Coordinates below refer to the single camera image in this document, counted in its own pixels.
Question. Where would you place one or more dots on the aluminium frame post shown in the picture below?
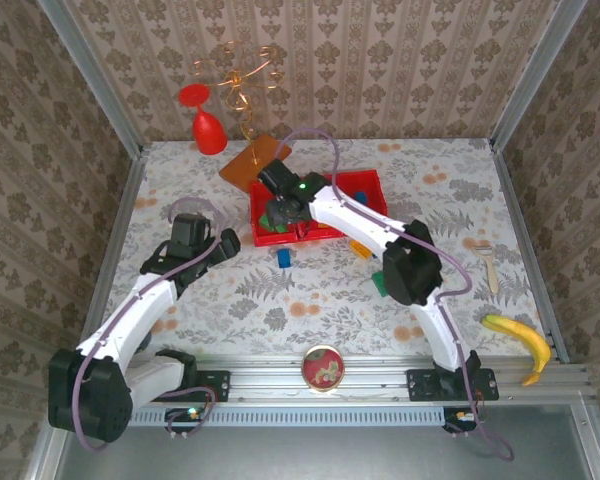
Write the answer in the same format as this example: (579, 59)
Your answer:
(92, 75)
(535, 75)

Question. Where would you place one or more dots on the red three-compartment tray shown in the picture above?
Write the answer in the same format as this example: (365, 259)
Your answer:
(370, 187)

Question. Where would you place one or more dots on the grey metal panel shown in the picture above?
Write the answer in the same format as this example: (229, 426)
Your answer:
(305, 455)

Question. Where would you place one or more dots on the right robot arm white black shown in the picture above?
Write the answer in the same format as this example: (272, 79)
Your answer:
(350, 215)

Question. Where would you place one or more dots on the red plastic wine glass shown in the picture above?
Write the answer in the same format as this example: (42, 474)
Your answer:
(209, 132)

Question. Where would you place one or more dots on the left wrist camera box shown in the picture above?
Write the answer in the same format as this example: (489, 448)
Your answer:
(191, 231)

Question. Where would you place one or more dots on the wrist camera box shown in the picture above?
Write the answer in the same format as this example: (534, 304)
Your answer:
(279, 176)
(191, 231)

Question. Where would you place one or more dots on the yellow banana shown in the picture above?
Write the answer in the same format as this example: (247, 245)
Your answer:
(525, 337)

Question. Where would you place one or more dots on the floral tablecloth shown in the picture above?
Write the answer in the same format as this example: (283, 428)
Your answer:
(305, 310)

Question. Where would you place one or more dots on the yellow lego brick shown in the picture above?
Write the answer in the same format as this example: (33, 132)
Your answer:
(360, 248)

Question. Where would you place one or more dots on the aluminium side rail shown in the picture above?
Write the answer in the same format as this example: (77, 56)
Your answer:
(111, 260)
(521, 225)

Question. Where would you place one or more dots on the round tin lid floral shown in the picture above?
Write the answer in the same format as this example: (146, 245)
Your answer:
(323, 369)

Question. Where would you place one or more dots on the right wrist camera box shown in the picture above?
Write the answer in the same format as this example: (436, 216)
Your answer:
(279, 176)

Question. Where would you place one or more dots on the blue lego brick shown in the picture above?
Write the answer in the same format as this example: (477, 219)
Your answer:
(361, 196)
(284, 258)

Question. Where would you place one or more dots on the aluminium front rail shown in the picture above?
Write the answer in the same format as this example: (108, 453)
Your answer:
(260, 375)

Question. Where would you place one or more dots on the green lego brick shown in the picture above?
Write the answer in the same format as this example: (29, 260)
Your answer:
(379, 285)
(272, 226)

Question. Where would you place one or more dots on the black connector box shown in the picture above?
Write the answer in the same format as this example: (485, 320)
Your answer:
(182, 417)
(460, 419)

